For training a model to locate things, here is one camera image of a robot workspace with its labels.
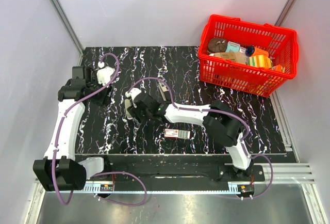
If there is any aluminium rail frame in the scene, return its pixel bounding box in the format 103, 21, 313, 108
35, 163, 317, 194

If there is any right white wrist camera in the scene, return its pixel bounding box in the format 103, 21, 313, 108
125, 88, 142, 105

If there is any beige stapler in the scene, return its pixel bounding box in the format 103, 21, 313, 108
124, 99, 134, 120

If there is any orange small box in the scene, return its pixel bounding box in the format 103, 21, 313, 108
270, 65, 285, 73

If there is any brown cardboard package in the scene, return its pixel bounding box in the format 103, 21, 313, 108
209, 52, 249, 65

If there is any teal small box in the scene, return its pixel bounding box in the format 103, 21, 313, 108
226, 41, 241, 52

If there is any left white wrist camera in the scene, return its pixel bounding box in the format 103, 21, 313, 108
96, 62, 115, 86

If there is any brown round object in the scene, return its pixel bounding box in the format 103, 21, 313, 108
207, 38, 228, 54

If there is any red plastic basket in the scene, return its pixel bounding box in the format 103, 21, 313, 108
198, 14, 299, 97

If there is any yellow green sponge pack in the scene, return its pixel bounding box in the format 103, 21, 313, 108
249, 55, 273, 69

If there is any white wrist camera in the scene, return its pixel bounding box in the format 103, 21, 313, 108
125, 88, 142, 105
96, 62, 115, 86

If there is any blue capped orange bottle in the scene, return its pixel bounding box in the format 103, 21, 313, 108
245, 45, 269, 57

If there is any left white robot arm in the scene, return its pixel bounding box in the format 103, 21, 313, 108
32, 63, 115, 191

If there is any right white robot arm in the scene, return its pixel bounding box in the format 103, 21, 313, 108
124, 88, 253, 181

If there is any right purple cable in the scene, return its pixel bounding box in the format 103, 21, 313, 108
127, 76, 274, 200

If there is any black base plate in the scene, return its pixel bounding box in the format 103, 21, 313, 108
84, 154, 265, 194

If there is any red white staple box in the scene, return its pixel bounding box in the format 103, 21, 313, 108
164, 129, 190, 139

